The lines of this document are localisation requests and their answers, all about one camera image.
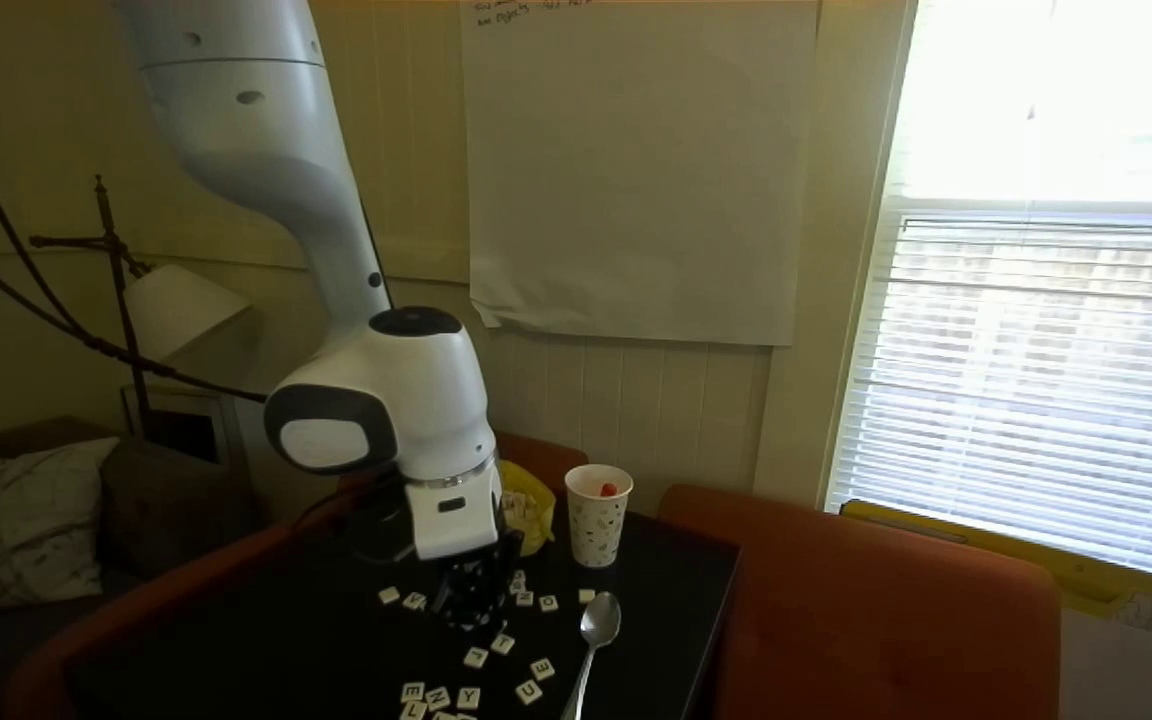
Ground white lamp shade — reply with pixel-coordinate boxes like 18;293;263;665
126;264;250;360

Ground white letter tile T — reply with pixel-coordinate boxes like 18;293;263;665
457;690;481;708

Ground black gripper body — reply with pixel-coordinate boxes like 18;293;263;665
432;546;518;638

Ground orange sofa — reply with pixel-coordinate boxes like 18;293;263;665
0;486;1062;720

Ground white paper cup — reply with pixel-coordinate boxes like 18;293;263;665
563;463;637;569

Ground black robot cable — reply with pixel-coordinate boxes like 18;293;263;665
0;93;271;410

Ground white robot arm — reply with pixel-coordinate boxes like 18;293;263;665
117;0;509;633

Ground black square table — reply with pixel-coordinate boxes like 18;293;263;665
64;516;736;720

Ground large white paper sheet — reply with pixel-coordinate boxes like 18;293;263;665
459;0;824;348

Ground white letter tile L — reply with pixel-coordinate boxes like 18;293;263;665
487;633;518;658

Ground silver metal spoon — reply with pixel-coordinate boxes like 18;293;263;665
559;592;619;720

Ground yellow bowl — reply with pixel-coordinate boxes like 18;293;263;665
501;462;557;556

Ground patterned grey pillow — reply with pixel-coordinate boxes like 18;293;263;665
0;437;117;610

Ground white window blinds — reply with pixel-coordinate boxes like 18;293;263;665
829;199;1152;571

